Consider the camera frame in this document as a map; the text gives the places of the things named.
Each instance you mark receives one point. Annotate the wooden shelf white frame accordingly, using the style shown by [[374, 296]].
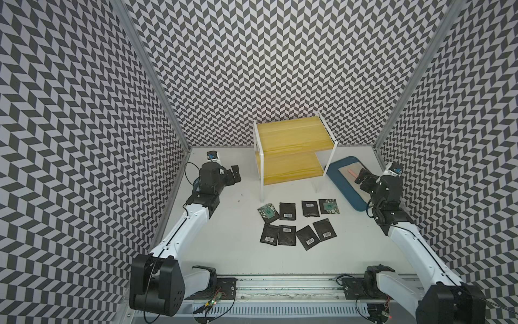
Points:
[[292, 150]]

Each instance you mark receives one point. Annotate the blue tray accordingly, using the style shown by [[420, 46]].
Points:
[[356, 197]]

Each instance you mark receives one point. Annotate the black tea bag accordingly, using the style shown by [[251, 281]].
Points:
[[287, 235], [307, 237], [270, 235], [310, 209], [287, 211], [268, 213]]

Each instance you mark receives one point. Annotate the green label tea bag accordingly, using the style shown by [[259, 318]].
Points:
[[324, 230]]

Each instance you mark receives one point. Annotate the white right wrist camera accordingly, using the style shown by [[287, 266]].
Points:
[[393, 169]]

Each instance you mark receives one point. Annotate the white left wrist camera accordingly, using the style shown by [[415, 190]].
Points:
[[213, 156]]

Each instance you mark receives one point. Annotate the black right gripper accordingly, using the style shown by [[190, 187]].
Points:
[[370, 179]]

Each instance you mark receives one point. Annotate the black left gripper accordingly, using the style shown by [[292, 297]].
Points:
[[229, 179]]

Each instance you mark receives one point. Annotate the beige cloth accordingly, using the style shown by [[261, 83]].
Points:
[[357, 167]]

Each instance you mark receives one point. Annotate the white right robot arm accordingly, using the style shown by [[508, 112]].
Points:
[[444, 296]]

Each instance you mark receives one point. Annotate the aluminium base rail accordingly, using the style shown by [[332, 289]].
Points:
[[282, 299]]

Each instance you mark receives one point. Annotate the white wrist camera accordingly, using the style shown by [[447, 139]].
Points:
[[393, 169], [213, 156]]

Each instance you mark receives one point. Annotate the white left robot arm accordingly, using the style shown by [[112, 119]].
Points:
[[158, 284]]

